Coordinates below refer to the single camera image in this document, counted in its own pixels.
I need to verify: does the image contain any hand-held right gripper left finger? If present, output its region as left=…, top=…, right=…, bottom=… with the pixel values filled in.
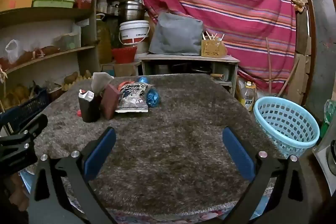
left=28, top=126, right=117, bottom=224

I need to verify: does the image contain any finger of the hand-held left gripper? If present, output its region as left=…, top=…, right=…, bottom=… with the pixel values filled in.
left=0, top=114, right=49, bottom=159

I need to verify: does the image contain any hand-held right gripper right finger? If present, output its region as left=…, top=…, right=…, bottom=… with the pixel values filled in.
left=222, top=126, right=310, bottom=224

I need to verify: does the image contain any crushed black carton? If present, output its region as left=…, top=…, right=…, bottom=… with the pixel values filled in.
left=78, top=89, right=101, bottom=123

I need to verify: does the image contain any maroon scouring pad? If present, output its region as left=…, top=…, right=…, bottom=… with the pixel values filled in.
left=100, top=84, right=122, bottom=120

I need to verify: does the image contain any printed snack bag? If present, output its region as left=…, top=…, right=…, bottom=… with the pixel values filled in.
left=115, top=81, right=154, bottom=113

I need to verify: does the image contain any orange packet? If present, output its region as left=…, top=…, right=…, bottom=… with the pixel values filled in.
left=117, top=81, right=133, bottom=92

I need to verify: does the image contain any brown paper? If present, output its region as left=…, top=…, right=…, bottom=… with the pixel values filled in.
left=91, top=72, right=114, bottom=96

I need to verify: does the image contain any light blue plastic basket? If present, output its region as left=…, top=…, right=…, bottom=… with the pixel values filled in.
left=253, top=97, right=321, bottom=159

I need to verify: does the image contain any blue plastic bottle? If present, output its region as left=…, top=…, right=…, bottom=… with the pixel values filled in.
left=138, top=76, right=160, bottom=108

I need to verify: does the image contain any dark blue plastic crate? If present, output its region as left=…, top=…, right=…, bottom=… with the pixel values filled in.
left=0, top=88, right=50, bottom=132

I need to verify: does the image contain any pile of yellow fruit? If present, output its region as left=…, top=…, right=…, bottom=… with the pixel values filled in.
left=0, top=85, right=34, bottom=109

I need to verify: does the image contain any clear plastic container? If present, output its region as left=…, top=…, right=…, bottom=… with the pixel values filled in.
left=46, top=81, right=63, bottom=101
left=54, top=33, right=80, bottom=51

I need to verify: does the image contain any yellow cooking oil bottle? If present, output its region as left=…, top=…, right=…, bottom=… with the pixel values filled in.
left=240, top=81, right=256, bottom=111

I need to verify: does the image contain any cardboard egg tray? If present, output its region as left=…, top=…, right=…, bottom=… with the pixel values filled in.
left=62, top=76, right=92, bottom=90

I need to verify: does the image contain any large potato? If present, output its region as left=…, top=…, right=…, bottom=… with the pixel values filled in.
left=64, top=72, right=79, bottom=84

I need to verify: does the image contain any grey shaggy mat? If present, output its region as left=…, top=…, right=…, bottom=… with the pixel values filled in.
left=34, top=73, right=284, bottom=216

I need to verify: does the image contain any white plastic bag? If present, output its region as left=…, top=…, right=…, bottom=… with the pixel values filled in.
left=5, top=39, right=21, bottom=64

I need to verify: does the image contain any brown cardboard box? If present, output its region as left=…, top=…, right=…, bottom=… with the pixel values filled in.
left=101, top=63, right=137, bottom=77

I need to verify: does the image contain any sweet potato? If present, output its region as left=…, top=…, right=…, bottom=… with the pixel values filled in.
left=34, top=46, right=61, bottom=56

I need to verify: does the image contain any white appliance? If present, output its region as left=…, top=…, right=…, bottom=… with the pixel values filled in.
left=312, top=139, right=336, bottom=182

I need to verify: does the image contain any wooden stick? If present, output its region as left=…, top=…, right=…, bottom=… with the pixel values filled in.
left=265, top=38, right=273, bottom=98

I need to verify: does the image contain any stack of flat cardboard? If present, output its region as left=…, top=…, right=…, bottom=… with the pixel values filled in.
left=286, top=53, right=310, bottom=106

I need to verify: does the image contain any red plastic basket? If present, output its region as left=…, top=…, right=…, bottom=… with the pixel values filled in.
left=112, top=46, right=138, bottom=64

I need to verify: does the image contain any green plastic bag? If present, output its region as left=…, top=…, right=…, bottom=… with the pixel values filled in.
left=324, top=99, right=336, bottom=130

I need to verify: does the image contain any grey cooking pot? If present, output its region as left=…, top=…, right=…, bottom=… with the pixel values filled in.
left=155, top=64, right=171, bottom=75

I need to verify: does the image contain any yellow chopstick holder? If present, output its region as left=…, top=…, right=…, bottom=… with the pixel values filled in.
left=201, top=39, right=227, bottom=58

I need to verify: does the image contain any low wooden cabinet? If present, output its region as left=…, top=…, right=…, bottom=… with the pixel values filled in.
left=138, top=53, right=240, bottom=96

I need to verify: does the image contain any large oil jug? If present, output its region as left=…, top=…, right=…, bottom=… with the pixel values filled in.
left=96, top=13, right=112, bottom=64

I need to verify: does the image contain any bundle of chopsticks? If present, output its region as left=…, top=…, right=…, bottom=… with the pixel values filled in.
left=202, top=31, right=225, bottom=42

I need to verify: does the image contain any white plastic bucket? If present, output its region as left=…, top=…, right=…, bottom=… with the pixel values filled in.
left=119, top=20, right=151, bottom=46

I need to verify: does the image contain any yellow cardboard box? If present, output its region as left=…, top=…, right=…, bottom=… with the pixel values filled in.
left=0, top=0, right=33, bottom=12

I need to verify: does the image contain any green plastic tray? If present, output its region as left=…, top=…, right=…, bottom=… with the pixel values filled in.
left=32, top=0, right=75, bottom=8

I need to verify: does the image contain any grey fabric cover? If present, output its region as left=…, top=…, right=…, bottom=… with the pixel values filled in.
left=149, top=12, right=204, bottom=56

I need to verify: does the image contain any small red basket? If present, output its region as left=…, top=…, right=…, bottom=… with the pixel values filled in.
left=75, top=0, right=94, bottom=9

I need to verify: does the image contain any steel pot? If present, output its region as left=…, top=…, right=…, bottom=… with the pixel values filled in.
left=118, top=1, right=145, bottom=23

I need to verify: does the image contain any row of jars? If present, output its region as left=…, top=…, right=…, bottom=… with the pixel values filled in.
left=97, top=0, right=118, bottom=14

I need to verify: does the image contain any wooden framed door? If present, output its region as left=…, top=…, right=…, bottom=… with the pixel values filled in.
left=299, top=0, right=336, bottom=119

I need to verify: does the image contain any red striped cloth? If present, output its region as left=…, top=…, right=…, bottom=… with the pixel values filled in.
left=135, top=0, right=297, bottom=94

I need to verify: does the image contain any pan with wooden handle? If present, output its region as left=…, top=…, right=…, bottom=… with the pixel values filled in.
left=192, top=67, right=223, bottom=80

